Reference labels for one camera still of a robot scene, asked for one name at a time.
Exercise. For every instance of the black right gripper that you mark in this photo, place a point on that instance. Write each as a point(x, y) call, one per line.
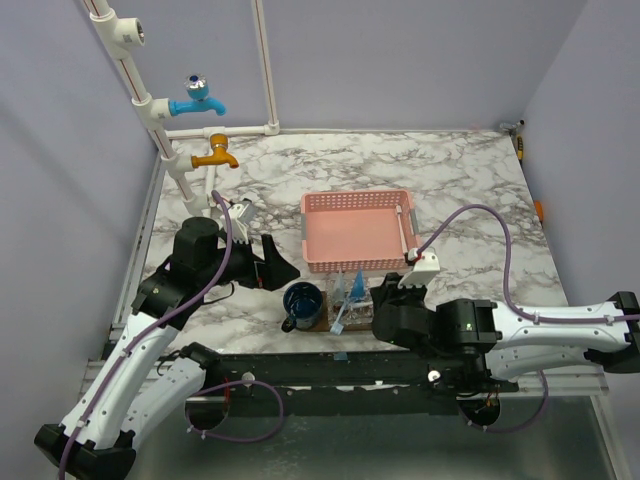
point(389, 291)

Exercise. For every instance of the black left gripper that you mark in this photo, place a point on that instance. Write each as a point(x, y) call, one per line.
point(271, 272)

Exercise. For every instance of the dark blue mug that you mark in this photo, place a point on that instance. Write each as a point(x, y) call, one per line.
point(303, 304)

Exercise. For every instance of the brown oval wooden tray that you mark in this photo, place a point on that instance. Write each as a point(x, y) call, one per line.
point(359, 319)

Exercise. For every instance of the pink perforated plastic basket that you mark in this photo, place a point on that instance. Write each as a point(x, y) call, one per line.
point(350, 231)

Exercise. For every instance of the white pink toothbrush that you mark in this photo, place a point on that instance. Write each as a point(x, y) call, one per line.
point(398, 211)

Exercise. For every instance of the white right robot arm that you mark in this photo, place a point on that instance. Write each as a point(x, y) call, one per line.
point(481, 346)

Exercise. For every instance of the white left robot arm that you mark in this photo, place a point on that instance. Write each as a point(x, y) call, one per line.
point(100, 437)

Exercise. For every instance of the grey toothbrush beside basket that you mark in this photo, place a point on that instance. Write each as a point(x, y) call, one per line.
point(414, 222)

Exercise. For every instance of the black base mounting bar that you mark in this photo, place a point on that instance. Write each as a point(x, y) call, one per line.
point(333, 384)

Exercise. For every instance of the orange plastic faucet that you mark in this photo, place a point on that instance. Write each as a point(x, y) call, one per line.
point(219, 154)

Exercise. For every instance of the blue plastic faucet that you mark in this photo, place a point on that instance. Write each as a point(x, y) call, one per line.
point(200, 100)

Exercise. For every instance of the yellow black tool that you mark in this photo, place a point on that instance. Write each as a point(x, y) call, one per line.
point(519, 141)

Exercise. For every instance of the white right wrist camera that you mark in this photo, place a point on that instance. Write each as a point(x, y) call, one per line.
point(425, 267)

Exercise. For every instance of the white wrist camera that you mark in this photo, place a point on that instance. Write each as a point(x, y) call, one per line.
point(241, 214)
point(425, 267)

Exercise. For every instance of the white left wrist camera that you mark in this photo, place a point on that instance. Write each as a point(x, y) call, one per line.
point(241, 214)

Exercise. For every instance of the orange clip on wall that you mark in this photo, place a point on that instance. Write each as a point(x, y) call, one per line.
point(539, 210)

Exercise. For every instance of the white pvc pipe frame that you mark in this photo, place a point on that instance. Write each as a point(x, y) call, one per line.
point(119, 36)

